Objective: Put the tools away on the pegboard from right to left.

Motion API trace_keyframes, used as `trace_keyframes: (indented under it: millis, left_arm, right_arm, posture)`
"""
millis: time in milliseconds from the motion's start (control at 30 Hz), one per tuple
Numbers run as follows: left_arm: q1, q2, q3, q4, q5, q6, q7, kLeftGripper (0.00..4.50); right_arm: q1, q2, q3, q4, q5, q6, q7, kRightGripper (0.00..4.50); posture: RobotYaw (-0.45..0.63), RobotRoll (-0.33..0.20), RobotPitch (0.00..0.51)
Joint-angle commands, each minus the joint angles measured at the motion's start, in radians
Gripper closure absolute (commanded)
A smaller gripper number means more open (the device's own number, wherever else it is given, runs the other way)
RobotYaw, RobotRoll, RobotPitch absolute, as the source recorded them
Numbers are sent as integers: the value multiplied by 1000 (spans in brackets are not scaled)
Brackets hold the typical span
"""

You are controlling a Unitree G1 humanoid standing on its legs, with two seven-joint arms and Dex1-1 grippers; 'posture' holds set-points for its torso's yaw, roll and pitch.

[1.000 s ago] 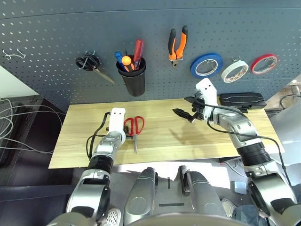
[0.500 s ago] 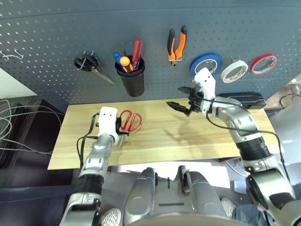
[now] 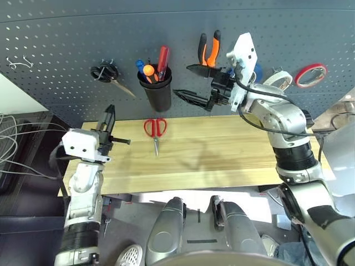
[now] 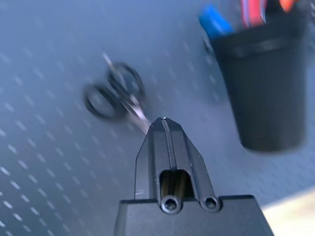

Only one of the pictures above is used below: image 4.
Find grey pegboard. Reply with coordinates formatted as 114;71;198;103
0;0;315;236

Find black handled scissors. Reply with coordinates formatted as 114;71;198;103
83;53;152;135

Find blue handled screwdriver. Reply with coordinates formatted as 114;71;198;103
198;3;234;39

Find red handled screwdriver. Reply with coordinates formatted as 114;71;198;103
240;0;268;27

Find black tool cup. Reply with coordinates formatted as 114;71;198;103
211;11;308;152

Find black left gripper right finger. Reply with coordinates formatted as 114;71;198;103
163;118;221;213

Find orange black screwdriver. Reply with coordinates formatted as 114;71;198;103
279;0;300;13

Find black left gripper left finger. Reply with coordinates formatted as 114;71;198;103
134;117;183;215

